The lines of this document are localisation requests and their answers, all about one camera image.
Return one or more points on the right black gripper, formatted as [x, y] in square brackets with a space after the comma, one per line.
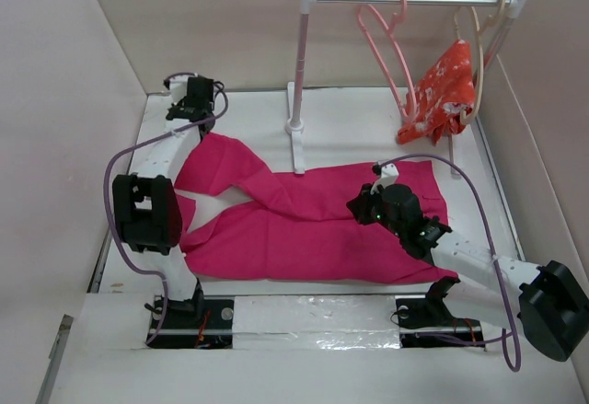
[359, 205]

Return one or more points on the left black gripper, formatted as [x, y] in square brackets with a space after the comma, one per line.
[178, 105]

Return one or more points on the magenta pink trousers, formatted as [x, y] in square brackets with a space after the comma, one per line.
[293, 228]

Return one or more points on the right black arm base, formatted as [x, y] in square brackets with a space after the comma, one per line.
[425, 322]

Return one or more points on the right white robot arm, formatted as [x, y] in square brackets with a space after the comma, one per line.
[545, 304]

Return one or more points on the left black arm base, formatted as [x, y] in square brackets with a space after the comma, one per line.
[202, 322]

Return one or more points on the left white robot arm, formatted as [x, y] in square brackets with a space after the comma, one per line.
[147, 211]

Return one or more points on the beige wooden hanger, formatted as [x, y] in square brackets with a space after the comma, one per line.
[466, 118]

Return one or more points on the white clothes rack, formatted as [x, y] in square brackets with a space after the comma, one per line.
[389, 14]

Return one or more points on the orange floral garment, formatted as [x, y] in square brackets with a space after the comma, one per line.
[441, 96]

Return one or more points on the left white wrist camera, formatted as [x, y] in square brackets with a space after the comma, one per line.
[176, 85]

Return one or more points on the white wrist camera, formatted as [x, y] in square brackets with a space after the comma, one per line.
[176, 85]
[386, 175]

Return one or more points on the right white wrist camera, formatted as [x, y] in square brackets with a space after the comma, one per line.
[386, 175]

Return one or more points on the metal side rail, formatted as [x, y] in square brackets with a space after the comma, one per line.
[55, 359]

